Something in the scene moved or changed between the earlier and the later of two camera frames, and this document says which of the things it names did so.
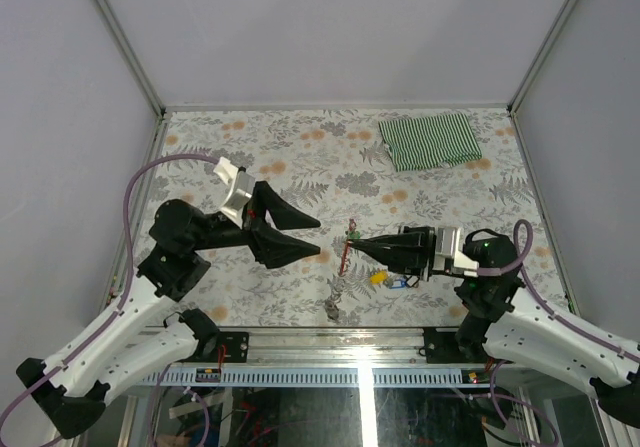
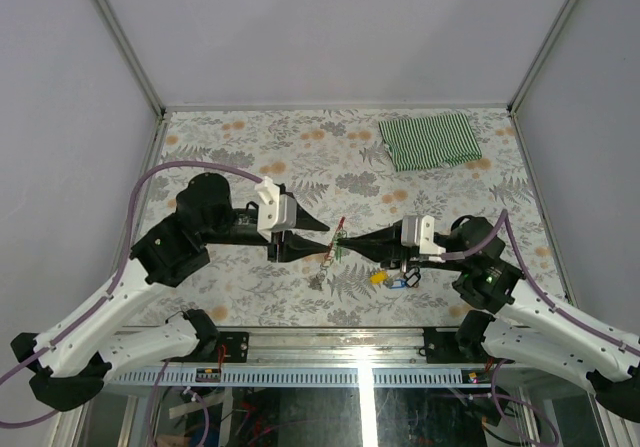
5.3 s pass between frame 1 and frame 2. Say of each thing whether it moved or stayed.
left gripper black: stayed
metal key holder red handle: moved
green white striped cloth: stayed
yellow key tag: stayed
